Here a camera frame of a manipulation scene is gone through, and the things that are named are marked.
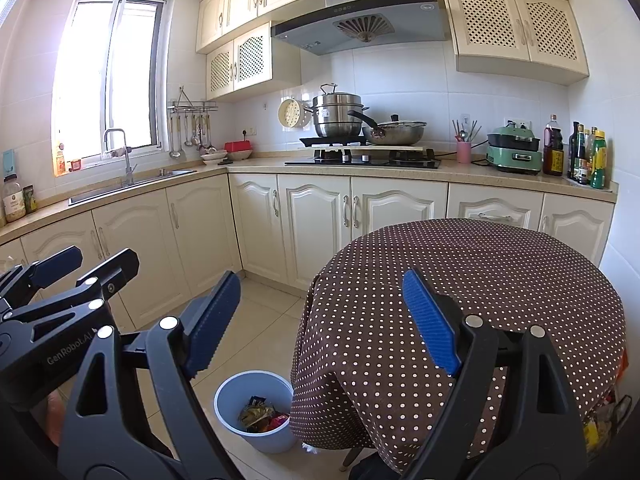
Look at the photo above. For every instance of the chrome sink faucet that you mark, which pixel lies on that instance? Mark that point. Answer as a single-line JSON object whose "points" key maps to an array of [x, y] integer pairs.
{"points": [[121, 151]]}

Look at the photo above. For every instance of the cream lower kitchen cabinets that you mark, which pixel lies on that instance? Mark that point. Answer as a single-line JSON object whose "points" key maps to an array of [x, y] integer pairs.
{"points": [[284, 224]]}

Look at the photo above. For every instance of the pink utensil holder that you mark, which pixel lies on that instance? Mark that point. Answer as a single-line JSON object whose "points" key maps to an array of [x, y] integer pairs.
{"points": [[464, 152]]}

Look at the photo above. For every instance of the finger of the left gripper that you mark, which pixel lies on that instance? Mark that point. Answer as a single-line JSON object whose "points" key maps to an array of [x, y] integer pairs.
{"points": [[21, 283], [100, 283]]}

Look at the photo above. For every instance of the brown polka dot tablecloth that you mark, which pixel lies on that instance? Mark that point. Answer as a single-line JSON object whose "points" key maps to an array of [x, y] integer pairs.
{"points": [[361, 375]]}

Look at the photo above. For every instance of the red bowl on counter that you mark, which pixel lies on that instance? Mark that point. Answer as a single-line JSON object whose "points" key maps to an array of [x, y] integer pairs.
{"points": [[238, 150]]}

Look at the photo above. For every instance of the small colourful snack wrapper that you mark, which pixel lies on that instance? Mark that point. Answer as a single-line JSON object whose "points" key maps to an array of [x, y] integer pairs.
{"points": [[258, 416]]}

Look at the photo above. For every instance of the hanging utensil rack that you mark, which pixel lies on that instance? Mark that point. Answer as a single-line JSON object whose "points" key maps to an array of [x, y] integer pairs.
{"points": [[189, 125]]}

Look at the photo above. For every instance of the green electric cooker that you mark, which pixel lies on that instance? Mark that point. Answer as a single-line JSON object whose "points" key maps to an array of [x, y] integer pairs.
{"points": [[514, 148]]}

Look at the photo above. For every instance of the jar on left counter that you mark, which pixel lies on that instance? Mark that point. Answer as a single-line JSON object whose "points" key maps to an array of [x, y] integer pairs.
{"points": [[13, 199]]}

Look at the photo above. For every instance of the range hood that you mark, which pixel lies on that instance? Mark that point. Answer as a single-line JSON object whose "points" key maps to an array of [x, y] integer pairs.
{"points": [[361, 24]]}

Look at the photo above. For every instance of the round cream steamer tray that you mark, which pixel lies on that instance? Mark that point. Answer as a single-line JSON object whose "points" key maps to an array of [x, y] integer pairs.
{"points": [[294, 114]]}

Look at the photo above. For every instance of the steel wok with handle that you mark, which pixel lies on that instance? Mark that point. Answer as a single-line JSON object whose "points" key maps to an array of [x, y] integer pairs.
{"points": [[396, 132]]}

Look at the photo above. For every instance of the light blue trash bin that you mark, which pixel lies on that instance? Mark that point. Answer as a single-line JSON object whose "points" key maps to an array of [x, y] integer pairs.
{"points": [[235, 392]]}

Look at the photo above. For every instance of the window frame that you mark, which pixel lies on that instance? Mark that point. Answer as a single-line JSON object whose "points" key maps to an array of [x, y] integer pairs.
{"points": [[105, 82]]}

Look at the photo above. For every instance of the green bottle on counter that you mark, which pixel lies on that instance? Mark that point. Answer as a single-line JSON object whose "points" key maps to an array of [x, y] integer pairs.
{"points": [[598, 160]]}

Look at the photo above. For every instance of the stacked steel steamer pot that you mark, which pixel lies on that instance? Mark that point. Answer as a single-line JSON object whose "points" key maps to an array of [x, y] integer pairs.
{"points": [[330, 110]]}

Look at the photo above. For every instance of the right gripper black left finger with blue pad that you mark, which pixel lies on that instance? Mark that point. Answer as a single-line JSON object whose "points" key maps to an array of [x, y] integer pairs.
{"points": [[133, 413]]}

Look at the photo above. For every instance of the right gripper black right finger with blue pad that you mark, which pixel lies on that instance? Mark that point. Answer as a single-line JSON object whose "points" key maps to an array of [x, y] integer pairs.
{"points": [[538, 430]]}

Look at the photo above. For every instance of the cream upper cabinets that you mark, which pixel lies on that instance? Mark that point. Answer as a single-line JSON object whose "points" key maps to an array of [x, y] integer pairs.
{"points": [[254, 46]]}

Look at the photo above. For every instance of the black gas stove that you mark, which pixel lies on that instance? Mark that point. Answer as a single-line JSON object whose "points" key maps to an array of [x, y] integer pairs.
{"points": [[357, 151]]}

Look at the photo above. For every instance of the dark soy sauce bottle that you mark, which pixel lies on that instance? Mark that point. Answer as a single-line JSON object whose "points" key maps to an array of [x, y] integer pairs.
{"points": [[553, 154]]}

